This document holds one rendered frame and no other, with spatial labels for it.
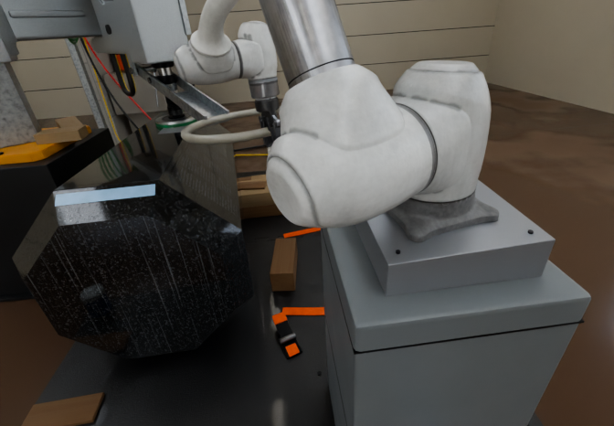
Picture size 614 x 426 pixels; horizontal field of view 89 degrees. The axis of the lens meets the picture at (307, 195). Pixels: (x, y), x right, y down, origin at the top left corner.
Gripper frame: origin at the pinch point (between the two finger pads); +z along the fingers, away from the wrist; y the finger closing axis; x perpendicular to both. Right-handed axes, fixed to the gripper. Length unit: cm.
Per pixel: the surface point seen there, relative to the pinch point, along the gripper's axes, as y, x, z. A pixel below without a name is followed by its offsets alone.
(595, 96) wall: 89, -499, 70
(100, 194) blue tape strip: 17, 54, 1
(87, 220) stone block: 14, 60, 7
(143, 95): 340, 14, -6
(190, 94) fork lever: 74, 9, -19
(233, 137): 1.8, 12.5, -10.1
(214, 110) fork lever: 55, 4, -12
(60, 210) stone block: 20, 66, 3
